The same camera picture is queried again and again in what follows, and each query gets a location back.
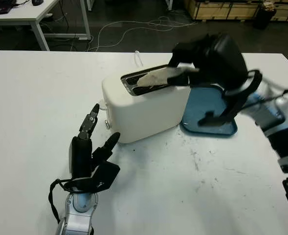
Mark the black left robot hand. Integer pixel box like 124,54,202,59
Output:
68,103,121,178

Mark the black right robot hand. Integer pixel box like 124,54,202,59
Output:
167,33,249,93

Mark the blue plastic tray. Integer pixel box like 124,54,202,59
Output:
179,83,238,139

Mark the white toaster lever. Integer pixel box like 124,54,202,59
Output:
97,99,110,111

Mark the slice of white bread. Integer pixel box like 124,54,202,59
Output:
136,65,200,88

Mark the cream white two-slot toaster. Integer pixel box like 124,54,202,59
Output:
101,65,192,144

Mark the large wooden crate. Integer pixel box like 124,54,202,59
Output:
184,0,261,22

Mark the black waste bin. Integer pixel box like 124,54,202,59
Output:
253,2,278,30

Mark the white office desk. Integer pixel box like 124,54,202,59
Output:
0,0,92,51

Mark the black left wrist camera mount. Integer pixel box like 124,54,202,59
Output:
62,161,121,193

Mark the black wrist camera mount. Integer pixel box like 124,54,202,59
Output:
62,161,121,193
198,70,263,128

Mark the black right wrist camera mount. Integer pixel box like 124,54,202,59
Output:
198,70,263,128

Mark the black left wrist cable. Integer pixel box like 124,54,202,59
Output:
48,179,70,220

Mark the white toaster power cord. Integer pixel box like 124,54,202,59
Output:
134,50,144,67

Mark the white cable on floor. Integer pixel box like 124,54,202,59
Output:
87,16,198,52

